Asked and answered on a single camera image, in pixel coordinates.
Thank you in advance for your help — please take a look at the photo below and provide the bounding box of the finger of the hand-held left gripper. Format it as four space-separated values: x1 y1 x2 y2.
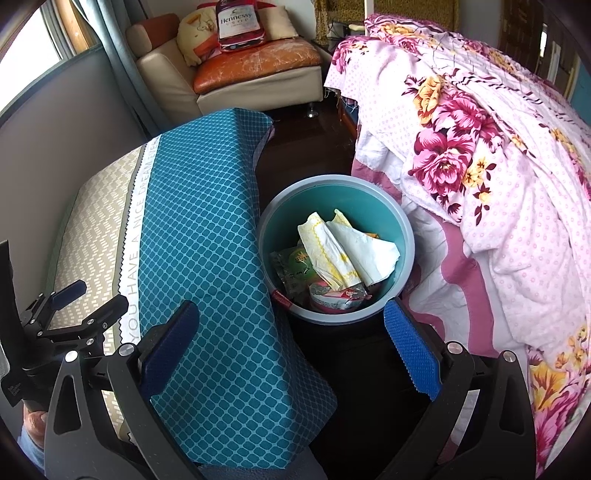
21 280 88 324
37 293 130 344

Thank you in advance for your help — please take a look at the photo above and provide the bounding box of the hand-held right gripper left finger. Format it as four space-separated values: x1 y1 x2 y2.
44 300 204 480

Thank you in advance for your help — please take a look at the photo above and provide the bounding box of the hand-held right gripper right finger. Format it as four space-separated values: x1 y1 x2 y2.
382 298 539 480

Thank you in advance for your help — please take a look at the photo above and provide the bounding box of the pink paper cup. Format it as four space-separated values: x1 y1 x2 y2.
308 281 352 313

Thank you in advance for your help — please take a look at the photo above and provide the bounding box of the white paper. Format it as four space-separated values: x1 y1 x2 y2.
328 210 401 284

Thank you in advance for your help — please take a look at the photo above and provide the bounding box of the red soda can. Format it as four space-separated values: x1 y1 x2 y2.
272 288 305 311

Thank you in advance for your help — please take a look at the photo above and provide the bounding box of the white yellow wrapper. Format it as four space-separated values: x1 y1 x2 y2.
298 211 365 288

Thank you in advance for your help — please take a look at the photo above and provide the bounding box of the green snack packet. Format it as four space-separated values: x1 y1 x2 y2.
270 247 319 305

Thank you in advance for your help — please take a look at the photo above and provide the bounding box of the teal trash bin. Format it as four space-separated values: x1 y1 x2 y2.
257 174 415 326

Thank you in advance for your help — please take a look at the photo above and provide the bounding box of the person's left forearm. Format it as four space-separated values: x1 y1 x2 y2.
17 434 47 464

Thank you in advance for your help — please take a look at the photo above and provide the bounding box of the person's left hand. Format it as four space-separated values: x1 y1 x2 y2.
21 410 48 444

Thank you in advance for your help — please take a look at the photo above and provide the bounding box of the pink white bed sheet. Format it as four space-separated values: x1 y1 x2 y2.
351 157 591 480

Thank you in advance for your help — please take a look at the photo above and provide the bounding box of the teal and beige tablecloth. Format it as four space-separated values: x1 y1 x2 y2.
46 107 338 474

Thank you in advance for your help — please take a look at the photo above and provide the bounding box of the floral quilt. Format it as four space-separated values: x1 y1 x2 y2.
324 14 591 352

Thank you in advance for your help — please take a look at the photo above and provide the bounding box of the beige sofa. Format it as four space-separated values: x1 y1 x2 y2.
126 7 324 123

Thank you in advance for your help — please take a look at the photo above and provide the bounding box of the window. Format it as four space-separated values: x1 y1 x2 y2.
0 0 100 116

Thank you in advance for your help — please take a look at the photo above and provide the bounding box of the grey blue curtain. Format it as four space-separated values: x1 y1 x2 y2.
85 0 162 134

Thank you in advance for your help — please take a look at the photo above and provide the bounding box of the orange seat cushion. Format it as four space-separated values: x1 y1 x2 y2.
193 39 322 93

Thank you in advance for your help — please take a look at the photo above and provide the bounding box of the cream printed pillow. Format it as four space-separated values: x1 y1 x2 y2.
177 9 220 68

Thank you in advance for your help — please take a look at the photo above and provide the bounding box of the teal wardrobe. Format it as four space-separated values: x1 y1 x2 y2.
561 55 591 112

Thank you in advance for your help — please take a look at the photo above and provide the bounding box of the black side table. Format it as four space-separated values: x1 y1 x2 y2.
314 23 365 51

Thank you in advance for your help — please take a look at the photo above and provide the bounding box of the plain beige pillow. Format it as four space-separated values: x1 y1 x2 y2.
259 6 298 41

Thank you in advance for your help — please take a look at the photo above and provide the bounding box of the gold patterned curtain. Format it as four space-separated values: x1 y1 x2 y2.
314 0 462 28

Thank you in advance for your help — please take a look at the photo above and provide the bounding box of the blue bed frame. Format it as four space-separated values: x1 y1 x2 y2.
339 92 361 134

